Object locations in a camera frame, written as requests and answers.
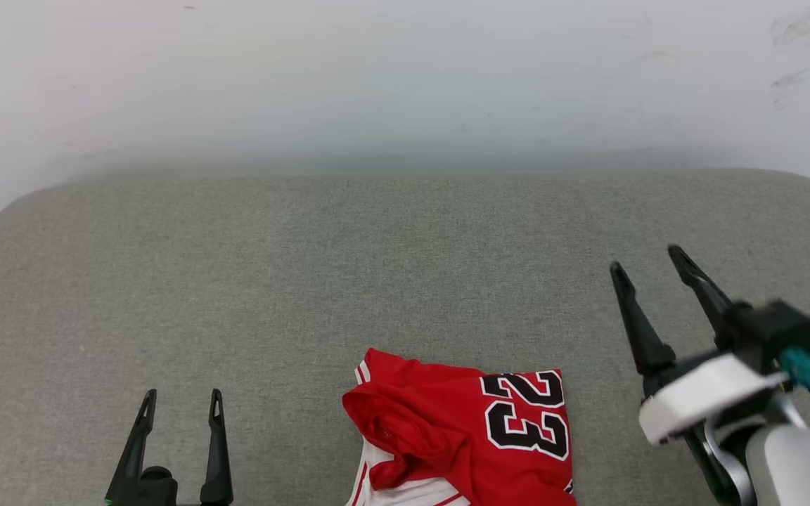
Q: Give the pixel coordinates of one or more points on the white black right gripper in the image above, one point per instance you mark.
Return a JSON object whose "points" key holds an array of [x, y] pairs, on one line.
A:
{"points": [[707, 393]]}

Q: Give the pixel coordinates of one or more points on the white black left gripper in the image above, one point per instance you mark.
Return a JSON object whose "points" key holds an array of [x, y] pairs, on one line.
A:
{"points": [[157, 488]]}

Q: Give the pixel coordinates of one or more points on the red white basketball jersey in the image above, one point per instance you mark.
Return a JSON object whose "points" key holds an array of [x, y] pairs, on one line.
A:
{"points": [[447, 436]]}

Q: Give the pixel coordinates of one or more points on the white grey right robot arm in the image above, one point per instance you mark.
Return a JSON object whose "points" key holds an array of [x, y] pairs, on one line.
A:
{"points": [[792, 464]]}

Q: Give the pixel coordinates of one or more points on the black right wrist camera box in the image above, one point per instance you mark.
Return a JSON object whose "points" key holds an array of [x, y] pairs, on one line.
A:
{"points": [[778, 330]]}

